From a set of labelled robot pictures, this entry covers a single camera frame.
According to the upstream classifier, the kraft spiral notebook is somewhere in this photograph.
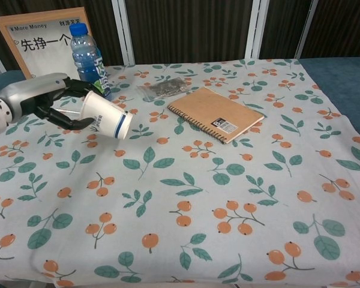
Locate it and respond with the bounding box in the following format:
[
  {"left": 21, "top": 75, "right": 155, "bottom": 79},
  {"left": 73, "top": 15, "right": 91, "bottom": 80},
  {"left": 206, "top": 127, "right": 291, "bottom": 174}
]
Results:
[{"left": 167, "top": 86, "right": 265, "bottom": 145}]

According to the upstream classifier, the wooden money box frame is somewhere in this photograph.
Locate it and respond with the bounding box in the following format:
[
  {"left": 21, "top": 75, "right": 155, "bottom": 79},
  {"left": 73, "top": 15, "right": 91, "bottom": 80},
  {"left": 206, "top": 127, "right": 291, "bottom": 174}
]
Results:
[{"left": 0, "top": 7, "right": 92, "bottom": 79}]

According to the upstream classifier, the white paper cup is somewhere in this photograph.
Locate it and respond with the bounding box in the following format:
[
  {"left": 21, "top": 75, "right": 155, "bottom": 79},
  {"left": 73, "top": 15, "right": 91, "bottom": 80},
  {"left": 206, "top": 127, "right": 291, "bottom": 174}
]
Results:
[{"left": 79, "top": 90, "right": 133, "bottom": 140}]

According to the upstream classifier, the clear tube with white cap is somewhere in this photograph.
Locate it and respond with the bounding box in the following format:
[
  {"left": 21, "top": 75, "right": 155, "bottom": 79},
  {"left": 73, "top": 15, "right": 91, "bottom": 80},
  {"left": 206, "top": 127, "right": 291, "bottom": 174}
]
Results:
[{"left": 54, "top": 108, "right": 82, "bottom": 116}]

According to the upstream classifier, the floral print tablecloth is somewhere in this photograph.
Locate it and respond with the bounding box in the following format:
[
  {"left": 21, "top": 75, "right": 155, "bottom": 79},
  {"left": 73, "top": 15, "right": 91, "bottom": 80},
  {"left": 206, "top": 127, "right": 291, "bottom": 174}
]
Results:
[{"left": 0, "top": 58, "right": 360, "bottom": 288}]

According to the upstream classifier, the blue plastic water bottle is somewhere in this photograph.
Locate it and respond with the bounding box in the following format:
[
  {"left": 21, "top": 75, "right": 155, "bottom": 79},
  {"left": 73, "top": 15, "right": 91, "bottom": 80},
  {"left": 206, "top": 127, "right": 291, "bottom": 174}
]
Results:
[{"left": 69, "top": 23, "right": 112, "bottom": 101}]

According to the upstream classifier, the dark folding screen white frame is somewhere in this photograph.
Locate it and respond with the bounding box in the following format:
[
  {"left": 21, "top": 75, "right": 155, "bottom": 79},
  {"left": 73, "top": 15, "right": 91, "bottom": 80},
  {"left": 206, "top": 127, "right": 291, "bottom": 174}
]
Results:
[{"left": 0, "top": 0, "right": 360, "bottom": 73}]

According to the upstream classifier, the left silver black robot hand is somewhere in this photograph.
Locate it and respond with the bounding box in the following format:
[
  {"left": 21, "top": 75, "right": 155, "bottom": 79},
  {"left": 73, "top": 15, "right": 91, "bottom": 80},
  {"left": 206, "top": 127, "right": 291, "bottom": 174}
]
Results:
[{"left": 0, "top": 73, "right": 95, "bottom": 131}]

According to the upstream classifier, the clear bag of seeds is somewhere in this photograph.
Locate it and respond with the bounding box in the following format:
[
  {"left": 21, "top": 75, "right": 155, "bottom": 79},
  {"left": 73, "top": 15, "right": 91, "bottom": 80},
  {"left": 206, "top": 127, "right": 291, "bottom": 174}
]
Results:
[{"left": 136, "top": 77, "right": 190, "bottom": 100}]

